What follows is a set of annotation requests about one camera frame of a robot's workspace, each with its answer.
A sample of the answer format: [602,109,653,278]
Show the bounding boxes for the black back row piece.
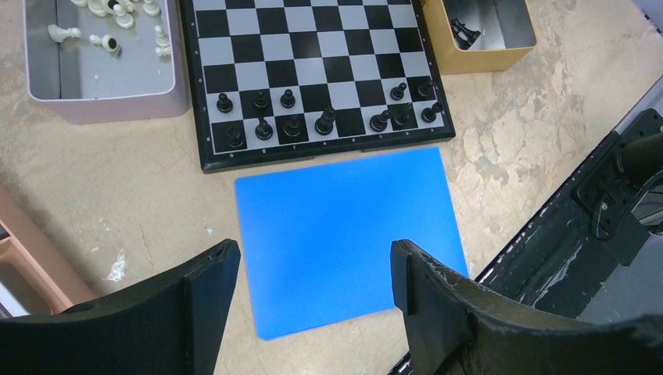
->
[254,116,274,141]

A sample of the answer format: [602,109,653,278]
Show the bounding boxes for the black corner rook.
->
[226,127,245,148]

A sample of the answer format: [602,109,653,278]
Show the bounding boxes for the black chess queen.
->
[450,18,482,50]

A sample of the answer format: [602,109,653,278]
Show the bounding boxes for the black bishop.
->
[283,114,302,138]

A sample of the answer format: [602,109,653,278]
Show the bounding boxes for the black pawn second row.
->
[389,82,407,101]

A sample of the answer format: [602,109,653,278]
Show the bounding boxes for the pink tin with white pieces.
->
[22,1,188,124]

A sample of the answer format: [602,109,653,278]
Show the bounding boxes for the blue mat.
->
[235,147,468,341]

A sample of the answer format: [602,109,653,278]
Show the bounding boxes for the white chess pieces pile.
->
[47,0,173,58]

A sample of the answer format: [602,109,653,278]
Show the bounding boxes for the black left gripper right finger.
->
[390,240,662,374]

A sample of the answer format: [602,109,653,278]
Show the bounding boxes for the black chess knight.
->
[392,103,414,129]

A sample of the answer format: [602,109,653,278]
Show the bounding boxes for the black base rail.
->
[392,108,662,374]

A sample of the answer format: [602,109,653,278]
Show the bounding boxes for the black chess king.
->
[314,107,337,135]

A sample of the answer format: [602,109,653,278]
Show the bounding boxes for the peach desk organizer tray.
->
[1,187,96,314]

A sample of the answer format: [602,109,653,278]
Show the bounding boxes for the yellow tin with black pieces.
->
[421,0,537,75]

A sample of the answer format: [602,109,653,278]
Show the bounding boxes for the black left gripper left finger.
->
[1,239,241,374]

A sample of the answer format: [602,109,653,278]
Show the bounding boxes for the black pawn edge square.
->
[418,80,435,98]

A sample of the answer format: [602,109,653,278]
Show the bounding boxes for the black chess piece corner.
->
[421,102,443,123]

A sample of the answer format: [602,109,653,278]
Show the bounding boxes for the black white chessboard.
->
[180,0,456,172]

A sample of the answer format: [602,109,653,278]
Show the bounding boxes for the black pawn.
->
[253,91,270,111]
[279,88,296,109]
[216,92,234,113]

